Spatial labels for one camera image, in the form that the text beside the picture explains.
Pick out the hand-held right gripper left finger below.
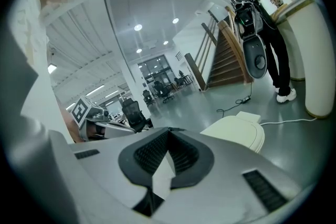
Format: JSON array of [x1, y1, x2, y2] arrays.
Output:
[[49, 127, 171, 224]]

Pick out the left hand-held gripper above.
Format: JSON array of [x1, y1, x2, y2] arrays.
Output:
[[70, 95, 138, 141]]

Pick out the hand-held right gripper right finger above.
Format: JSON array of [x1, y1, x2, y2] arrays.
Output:
[[156, 127, 303, 224]]

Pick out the white lidded waste bin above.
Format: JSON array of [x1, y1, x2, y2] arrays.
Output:
[[199, 111, 266, 154]]

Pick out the person's left forearm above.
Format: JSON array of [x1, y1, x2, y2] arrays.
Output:
[[59, 104, 85, 143]]

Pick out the black mesh office chair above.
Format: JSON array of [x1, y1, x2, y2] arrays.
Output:
[[121, 98, 152, 133]]

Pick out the glass entrance doors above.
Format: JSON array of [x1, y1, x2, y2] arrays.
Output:
[[138, 54, 175, 85]]

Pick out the person's white t-shirt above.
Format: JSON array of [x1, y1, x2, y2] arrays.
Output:
[[15, 0, 76, 144]]

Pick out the wooden staircase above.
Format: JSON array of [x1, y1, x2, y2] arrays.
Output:
[[184, 6, 254, 91]]

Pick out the white curved counter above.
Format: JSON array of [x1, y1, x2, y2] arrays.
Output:
[[272, 0, 333, 120]]

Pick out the wooden box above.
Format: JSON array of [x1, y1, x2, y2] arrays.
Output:
[[271, 4, 288, 22]]

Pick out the black power cable with adapter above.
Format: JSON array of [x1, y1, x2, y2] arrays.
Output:
[[216, 81, 254, 114]]

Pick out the white floor cable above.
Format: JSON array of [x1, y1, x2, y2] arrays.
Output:
[[259, 117, 319, 126]]

